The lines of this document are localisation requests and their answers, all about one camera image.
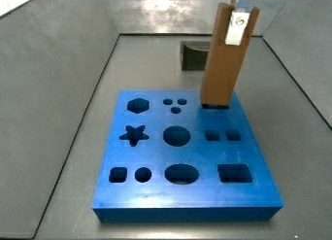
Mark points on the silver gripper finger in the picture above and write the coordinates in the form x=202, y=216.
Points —
x=239, y=21

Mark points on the black arch holder stand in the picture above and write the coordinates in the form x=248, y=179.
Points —
x=194, y=54

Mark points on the blue shape board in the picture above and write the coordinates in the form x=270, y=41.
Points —
x=182, y=163

